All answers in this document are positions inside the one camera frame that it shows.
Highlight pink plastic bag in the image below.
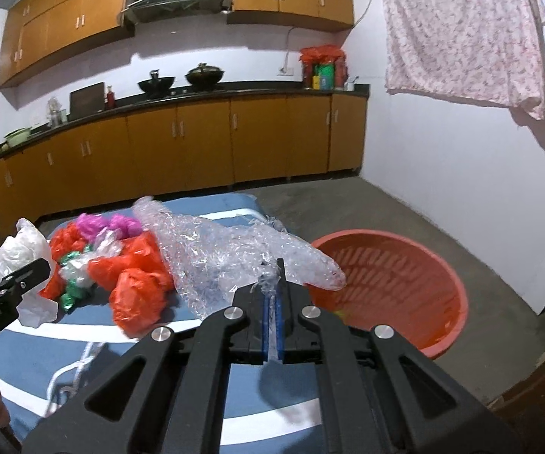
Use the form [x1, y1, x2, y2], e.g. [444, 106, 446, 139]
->
[76, 213, 143, 243]

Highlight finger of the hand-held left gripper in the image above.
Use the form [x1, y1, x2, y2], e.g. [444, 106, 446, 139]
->
[0, 258, 54, 302]

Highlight glass jar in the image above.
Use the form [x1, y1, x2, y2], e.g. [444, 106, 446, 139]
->
[47, 97, 68, 128]

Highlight orange upper kitchen cabinets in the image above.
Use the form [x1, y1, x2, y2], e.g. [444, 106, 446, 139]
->
[0, 0, 355, 89]

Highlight black wok with lid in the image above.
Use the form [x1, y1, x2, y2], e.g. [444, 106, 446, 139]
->
[185, 62, 226, 91]

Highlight green pot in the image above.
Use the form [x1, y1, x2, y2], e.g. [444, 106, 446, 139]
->
[4, 127, 33, 148]

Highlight green foil wrapper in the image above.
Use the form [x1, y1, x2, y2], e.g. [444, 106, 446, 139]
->
[58, 249, 96, 315]

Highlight white plastic bag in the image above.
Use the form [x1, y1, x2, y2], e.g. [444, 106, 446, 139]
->
[0, 218, 60, 329]

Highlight red plastic basket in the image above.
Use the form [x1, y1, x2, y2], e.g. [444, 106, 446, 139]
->
[310, 229, 469, 360]

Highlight pink floral hanging cloth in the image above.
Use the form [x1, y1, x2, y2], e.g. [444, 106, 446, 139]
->
[377, 0, 545, 122]

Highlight orange kitchen cabinets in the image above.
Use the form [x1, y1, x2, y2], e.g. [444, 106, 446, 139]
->
[0, 0, 355, 89]
[0, 93, 368, 228]

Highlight blue white striped blanket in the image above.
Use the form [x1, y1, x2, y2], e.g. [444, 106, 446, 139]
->
[0, 191, 330, 454]

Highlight white rope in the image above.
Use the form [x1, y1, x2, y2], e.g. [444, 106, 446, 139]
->
[45, 340, 106, 418]

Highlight black kitchen countertop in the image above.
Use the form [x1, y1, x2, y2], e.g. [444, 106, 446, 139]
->
[0, 82, 371, 174]

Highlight green box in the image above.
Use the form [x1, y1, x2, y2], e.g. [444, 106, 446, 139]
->
[313, 64, 336, 90]

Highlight clear bubble wrap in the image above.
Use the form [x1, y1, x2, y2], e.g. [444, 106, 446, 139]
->
[133, 196, 347, 322]

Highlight dark cutting board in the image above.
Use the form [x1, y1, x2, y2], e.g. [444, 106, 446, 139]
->
[69, 82, 107, 119]

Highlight orange lower kitchen cabinets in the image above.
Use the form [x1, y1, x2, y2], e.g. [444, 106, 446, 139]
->
[0, 93, 368, 228]

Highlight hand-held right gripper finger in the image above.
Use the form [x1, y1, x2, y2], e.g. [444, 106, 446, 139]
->
[22, 288, 274, 454]
[275, 259, 522, 454]

